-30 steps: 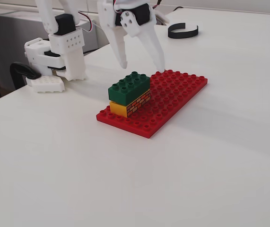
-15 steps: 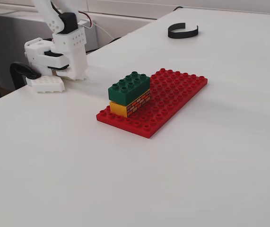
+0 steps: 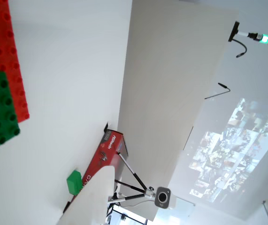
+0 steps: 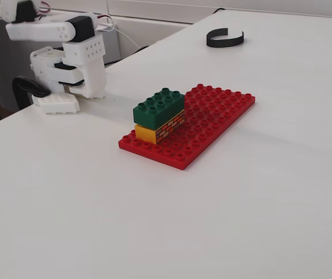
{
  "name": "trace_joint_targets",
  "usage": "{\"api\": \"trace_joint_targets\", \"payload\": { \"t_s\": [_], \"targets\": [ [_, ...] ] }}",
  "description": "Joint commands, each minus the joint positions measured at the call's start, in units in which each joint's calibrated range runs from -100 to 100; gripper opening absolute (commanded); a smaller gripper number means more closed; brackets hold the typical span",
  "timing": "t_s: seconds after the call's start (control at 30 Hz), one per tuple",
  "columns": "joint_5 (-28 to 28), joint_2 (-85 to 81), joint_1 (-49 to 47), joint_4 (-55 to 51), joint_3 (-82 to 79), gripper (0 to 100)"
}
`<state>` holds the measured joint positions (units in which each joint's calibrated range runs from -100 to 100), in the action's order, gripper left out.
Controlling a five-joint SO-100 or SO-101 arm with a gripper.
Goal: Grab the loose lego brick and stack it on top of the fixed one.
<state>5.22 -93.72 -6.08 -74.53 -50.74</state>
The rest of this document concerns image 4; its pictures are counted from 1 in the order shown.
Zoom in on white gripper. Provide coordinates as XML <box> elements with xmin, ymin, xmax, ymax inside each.
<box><xmin>30</xmin><ymin>33</ymin><xmax>108</xmax><ymax>115</ymax></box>

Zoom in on green lego brick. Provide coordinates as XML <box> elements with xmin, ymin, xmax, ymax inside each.
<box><xmin>133</xmin><ymin>87</ymin><xmax>185</xmax><ymax>131</ymax></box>

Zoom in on yellow lego brick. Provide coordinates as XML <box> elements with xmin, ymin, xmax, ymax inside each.
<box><xmin>134</xmin><ymin>110</ymin><xmax>186</xmax><ymax>145</ymax></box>

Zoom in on red lego baseplate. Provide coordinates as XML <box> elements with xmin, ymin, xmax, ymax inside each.
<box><xmin>118</xmin><ymin>84</ymin><xmax>256</xmax><ymax>171</ymax></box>

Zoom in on black table clamp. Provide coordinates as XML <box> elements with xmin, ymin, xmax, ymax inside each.
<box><xmin>12</xmin><ymin>76</ymin><xmax>51</xmax><ymax>113</ymax></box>

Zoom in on black curled band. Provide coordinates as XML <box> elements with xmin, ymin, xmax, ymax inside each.
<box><xmin>206</xmin><ymin>28</ymin><xmax>245</xmax><ymax>48</ymax></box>

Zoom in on white cable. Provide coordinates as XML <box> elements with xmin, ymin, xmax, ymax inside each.
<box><xmin>97</xmin><ymin>14</ymin><xmax>142</xmax><ymax>49</ymax></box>

